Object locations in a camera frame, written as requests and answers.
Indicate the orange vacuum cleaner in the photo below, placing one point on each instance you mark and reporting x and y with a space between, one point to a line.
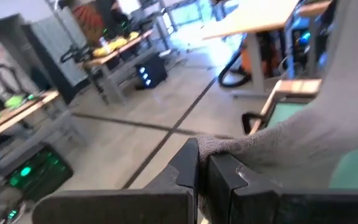
243 59

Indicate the wooden table with green items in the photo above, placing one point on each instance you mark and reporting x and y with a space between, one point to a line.
17 113

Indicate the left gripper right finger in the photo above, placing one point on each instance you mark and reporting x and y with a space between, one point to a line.
259 202

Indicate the wooden table with yellow items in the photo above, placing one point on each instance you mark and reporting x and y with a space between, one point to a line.
117 53

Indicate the wooden desk with grey legs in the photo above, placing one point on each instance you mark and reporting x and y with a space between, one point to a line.
253 15

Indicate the black computer tower blue lights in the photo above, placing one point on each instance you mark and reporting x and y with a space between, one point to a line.
157 71

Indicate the grey towel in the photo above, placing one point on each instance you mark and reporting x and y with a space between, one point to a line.
337 109

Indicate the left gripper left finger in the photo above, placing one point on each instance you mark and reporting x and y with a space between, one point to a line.
120 205

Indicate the black mesh computer tower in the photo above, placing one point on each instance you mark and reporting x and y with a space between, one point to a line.
42 174

